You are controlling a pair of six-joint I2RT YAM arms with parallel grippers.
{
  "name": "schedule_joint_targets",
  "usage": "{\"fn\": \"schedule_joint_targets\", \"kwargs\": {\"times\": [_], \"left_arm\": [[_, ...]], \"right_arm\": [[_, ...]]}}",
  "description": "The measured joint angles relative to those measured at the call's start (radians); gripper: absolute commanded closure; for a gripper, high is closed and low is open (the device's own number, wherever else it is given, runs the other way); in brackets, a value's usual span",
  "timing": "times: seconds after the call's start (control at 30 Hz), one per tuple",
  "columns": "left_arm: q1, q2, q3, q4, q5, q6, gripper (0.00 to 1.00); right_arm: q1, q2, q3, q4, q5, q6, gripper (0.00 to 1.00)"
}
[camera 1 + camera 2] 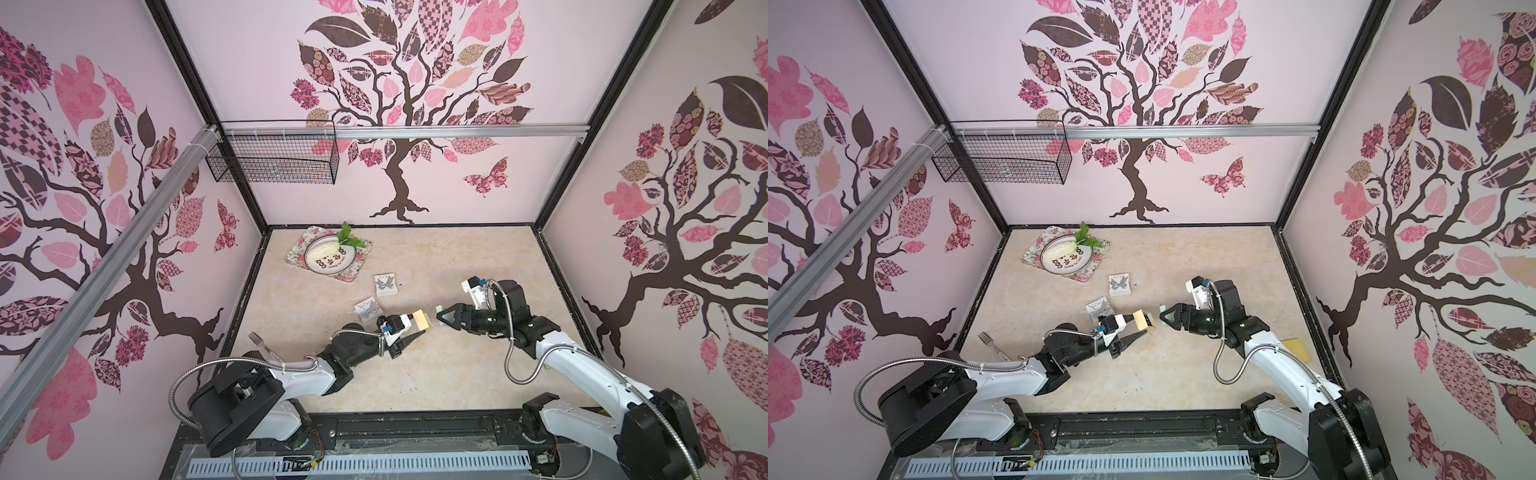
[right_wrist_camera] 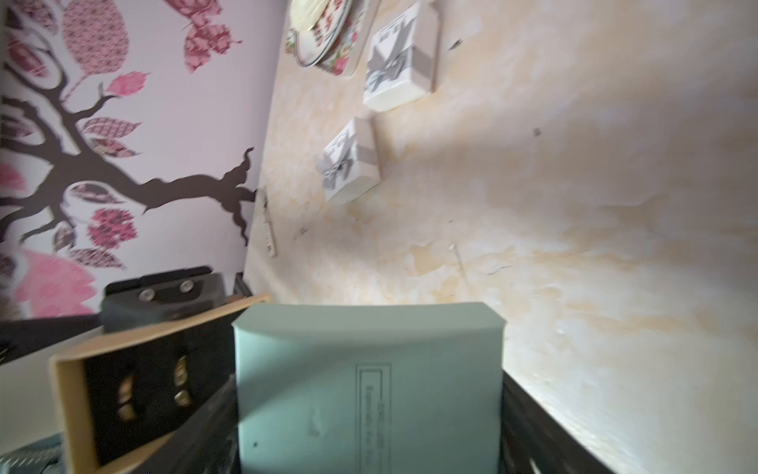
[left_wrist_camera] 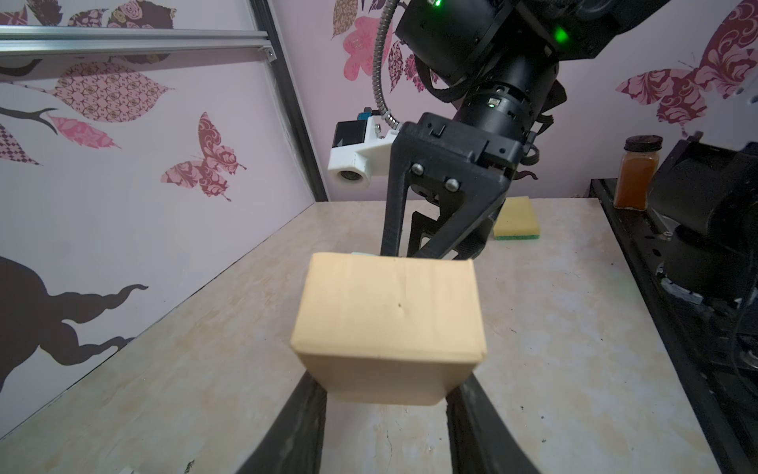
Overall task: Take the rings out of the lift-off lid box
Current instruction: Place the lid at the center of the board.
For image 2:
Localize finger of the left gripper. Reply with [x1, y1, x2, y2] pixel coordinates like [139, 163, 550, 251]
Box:
[100, 266, 227, 332]

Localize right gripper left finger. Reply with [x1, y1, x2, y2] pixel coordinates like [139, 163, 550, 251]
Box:
[135, 378, 240, 474]

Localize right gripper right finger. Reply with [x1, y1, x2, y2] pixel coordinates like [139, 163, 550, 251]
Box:
[499, 372, 613, 474]

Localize gold rings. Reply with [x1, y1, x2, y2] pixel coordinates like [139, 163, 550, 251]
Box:
[114, 354, 193, 423]

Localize beige ring box base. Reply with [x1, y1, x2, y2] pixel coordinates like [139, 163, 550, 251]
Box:
[49, 294, 272, 473]

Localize white gift box near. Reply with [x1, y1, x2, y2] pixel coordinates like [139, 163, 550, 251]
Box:
[317, 118, 382, 205]

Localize white gift box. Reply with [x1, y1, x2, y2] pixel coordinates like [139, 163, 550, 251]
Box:
[317, 118, 382, 205]
[362, 1, 440, 113]

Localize white gift box far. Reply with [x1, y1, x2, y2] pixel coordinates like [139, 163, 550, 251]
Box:
[362, 1, 440, 113]

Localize floral square tray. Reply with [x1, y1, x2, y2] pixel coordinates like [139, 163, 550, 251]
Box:
[284, 0, 380, 78]

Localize floral round plate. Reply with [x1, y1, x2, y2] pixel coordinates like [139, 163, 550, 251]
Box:
[287, 0, 353, 68]

